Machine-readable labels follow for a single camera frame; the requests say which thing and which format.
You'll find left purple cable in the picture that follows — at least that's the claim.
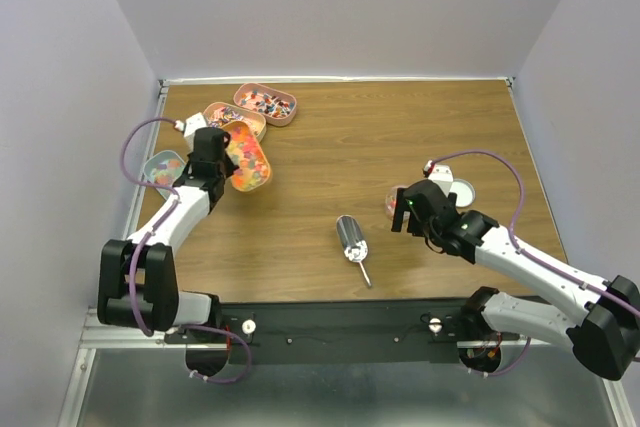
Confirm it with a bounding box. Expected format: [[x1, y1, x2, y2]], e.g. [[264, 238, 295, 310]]
[[118, 116, 253, 386]]

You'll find metal scoop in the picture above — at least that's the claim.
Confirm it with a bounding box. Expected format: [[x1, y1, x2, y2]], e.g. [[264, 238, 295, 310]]
[[336, 215, 373, 288]]

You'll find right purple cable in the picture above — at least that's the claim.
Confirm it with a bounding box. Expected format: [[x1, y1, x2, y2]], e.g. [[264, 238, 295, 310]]
[[427, 148, 640, 379]]

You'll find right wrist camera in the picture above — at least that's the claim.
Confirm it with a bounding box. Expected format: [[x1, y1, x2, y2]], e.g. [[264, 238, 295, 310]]
[[423, 160, 454, 196]]

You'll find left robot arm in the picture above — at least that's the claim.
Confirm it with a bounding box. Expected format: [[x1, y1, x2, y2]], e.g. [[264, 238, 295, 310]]
[[97, 127, 237, 342]]

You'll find clear plastic cup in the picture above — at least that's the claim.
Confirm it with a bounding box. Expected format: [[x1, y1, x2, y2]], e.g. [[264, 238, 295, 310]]
[[384, 185, 403, 219]]

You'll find white round lid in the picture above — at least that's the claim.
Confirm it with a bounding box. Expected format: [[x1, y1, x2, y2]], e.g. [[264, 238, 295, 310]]
[[450, 179, 475, 208]]

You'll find purple cable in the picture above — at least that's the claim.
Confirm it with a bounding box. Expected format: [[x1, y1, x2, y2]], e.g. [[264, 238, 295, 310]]
[[427, 148, 640, 379], [118, 116, 253, 386]]

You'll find grey candy tray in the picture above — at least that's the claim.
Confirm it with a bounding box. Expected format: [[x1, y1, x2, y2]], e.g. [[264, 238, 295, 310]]
[[143, 150, 186, 199]]

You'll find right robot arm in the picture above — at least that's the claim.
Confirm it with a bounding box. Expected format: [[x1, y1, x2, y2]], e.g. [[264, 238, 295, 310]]
[[391, 179, 639, 381]]

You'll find pink candy tray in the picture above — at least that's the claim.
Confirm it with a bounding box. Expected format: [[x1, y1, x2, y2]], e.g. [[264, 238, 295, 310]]
[[233, 83, 298, 127]]

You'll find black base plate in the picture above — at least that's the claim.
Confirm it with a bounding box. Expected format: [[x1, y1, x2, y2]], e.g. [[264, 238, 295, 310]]
[[222, 298, 481, 365]]

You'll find beige candy tray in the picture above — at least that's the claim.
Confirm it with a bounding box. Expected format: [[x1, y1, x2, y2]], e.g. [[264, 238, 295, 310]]
[[203, 102, 267, 141]]

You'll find orange candy tray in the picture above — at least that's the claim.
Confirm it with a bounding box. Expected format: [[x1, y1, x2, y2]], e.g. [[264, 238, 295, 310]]
[[222, 121, 272, 193]]

